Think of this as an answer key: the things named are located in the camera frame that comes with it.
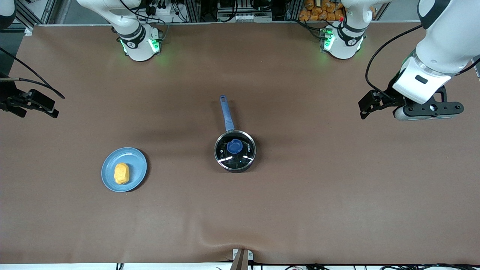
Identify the blue round plate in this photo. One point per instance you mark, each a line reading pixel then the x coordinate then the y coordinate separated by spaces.
pixel 137 165

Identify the bag of orange items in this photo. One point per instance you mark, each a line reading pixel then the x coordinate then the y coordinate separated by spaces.
pixel 318 11

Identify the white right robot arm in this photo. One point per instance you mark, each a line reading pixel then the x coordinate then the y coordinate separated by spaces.
pixel 131 37

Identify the metal edge bracket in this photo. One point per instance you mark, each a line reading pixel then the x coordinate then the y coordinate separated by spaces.
pixel 242 258

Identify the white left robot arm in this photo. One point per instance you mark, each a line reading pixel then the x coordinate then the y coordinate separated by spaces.
pixel 450 30

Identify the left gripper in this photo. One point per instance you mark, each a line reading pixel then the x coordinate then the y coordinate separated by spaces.
pixel 386 98

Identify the glass lid with blue knob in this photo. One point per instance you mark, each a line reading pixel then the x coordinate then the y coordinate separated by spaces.
pixel 245 148

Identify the white power strip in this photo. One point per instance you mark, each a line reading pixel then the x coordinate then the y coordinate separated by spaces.
pixel 161 11

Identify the brown table mat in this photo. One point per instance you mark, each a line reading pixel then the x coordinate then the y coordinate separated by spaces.
pixel 300 210

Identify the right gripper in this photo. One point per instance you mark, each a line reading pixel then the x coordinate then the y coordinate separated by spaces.
pixel 8 96

